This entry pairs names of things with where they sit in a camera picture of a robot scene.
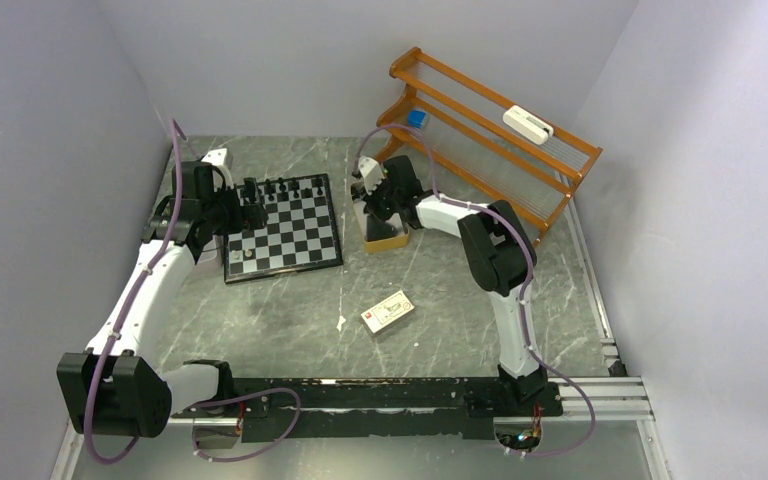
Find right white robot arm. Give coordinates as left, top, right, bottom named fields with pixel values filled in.
left=352, top=156, right=548, bottom=414

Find white device on rack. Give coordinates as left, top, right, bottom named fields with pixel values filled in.
left=502, top=105, right=554, bottom=145

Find purple cable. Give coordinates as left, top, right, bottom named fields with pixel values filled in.
left=353, top=123, right=597, bottom=458
left=83, top=119, right=303, bottom=465

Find orange wooden rack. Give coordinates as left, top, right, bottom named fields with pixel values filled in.
left=375, top=47, right=602, bottom=245

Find tin box black pieces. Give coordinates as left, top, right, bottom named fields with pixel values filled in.
left=353, top=200, right=409, bottom=254

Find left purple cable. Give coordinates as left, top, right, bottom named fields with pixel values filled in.
left=83, top=119, right=303, bottom=465

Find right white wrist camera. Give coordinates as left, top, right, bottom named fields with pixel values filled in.
left=357, top=156, right=385, bottom=195

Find aluminium rail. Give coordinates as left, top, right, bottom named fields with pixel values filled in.
left=158, top=377, right=654, bottom=429

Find white red card box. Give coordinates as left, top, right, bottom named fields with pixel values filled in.
left=360, top=290, right=415, bottom=335

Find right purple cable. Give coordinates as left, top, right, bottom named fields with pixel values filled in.
left=353, top=123, right=597, bottom=458

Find black mounting base plate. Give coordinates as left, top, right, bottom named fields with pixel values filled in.
left=235, top=377, right=564, bottom=442

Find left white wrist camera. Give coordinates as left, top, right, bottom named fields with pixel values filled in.
left=200, top=148, right=234, bottom=189

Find black white chessboard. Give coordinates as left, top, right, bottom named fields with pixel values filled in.
left=223, top=173, right=343, bottom=284

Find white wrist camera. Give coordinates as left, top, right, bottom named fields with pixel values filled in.
left=357, top=156, right=385, bottom=195
left=200, top=148, right=234, bottom=189

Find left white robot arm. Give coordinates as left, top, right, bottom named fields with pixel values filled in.
left=56, top=161, right=267, bottom=438

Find blue block on rack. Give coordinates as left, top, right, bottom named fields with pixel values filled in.
left=405, top=109, right=430, bottom=130

